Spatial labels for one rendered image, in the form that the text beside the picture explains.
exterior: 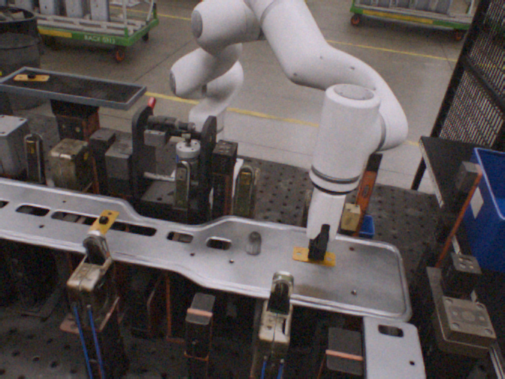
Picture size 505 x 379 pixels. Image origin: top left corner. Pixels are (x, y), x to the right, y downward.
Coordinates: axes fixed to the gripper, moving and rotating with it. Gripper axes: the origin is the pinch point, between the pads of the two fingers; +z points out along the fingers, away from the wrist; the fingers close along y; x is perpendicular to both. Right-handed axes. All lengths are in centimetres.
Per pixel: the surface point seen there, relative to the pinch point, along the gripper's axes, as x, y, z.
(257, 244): -11.8, -3.8, 5.7
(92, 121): -65, -39, 2
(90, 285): -38.9, 15.7, 4.1
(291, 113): -13, -300, 108
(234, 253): -16.5, -3.1, 8.5
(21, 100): -231, -230, 100
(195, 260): -23.9, 1.0, 8.5
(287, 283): -5.0, 13.2, -2.6
